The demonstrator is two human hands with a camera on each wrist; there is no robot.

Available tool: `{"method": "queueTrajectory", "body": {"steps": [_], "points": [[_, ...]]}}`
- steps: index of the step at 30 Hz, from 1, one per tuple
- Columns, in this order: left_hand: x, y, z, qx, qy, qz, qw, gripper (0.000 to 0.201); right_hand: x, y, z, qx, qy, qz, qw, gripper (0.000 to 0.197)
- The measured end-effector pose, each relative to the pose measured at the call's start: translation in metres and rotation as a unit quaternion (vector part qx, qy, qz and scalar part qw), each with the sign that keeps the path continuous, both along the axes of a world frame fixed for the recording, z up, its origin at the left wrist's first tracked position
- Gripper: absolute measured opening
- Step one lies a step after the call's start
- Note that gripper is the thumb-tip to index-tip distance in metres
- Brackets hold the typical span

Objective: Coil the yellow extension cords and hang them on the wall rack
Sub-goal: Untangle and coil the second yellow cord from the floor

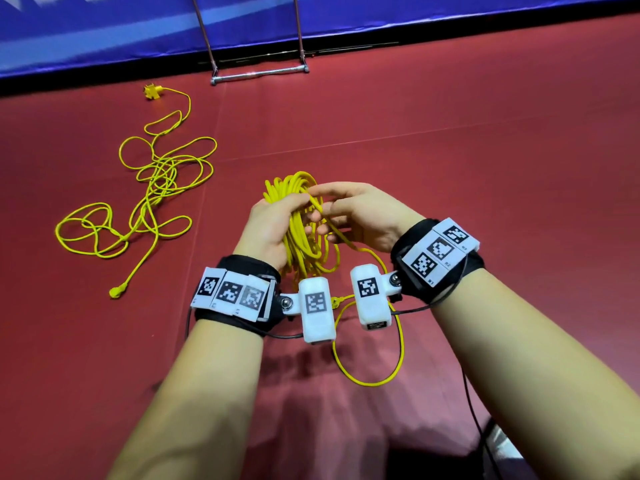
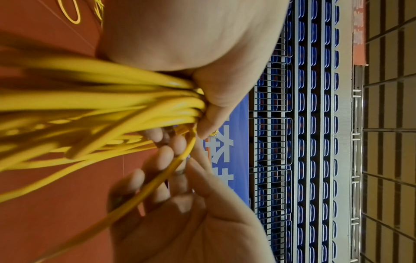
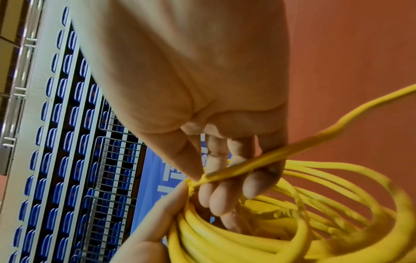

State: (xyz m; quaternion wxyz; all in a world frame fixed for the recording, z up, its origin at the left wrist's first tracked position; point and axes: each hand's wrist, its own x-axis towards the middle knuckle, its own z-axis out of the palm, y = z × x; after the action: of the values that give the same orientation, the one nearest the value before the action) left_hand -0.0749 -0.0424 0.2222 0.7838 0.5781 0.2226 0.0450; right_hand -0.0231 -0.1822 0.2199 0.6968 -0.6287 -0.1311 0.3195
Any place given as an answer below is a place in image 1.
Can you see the person's right hand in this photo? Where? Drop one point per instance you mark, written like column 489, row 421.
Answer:
column 365, row 215

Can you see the person's left hand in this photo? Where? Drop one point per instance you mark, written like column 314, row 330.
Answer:
column 265, row 233

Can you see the metal rack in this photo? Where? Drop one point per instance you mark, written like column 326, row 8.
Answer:
column 258, row 73

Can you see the person's left forearm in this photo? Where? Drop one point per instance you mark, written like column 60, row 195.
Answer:
column 190, row 405

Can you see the person's right forearm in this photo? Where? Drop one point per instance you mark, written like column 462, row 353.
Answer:
column 530, row 385

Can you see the black marker wristband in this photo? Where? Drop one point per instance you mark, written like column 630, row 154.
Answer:
column 235, row 293
column 437, row 255

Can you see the blue banner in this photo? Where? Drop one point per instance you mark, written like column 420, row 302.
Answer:
column 150, row 30

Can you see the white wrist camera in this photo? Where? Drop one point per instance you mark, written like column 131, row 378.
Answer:
column 370, row 293
column 316, row 308

